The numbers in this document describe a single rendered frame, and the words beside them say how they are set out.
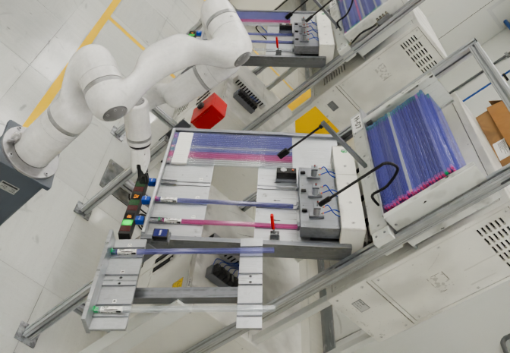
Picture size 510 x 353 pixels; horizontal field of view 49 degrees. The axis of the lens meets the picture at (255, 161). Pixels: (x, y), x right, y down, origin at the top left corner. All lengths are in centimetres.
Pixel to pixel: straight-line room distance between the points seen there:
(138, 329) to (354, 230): 76
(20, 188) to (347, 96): 196
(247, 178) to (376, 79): 102
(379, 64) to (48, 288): 200
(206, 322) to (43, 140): 94
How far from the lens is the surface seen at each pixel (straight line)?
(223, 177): 355
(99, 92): 158
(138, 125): 187
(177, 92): 181
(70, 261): 272
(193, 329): 226
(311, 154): 234
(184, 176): 220
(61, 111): 169
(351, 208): 196
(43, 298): 256
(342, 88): 321
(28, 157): 181
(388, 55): 315
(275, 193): 212
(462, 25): 510
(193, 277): 220
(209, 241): 190
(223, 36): 162
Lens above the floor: 193
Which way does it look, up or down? 25 degrees down
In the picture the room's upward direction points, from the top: 54 degrees clockwise
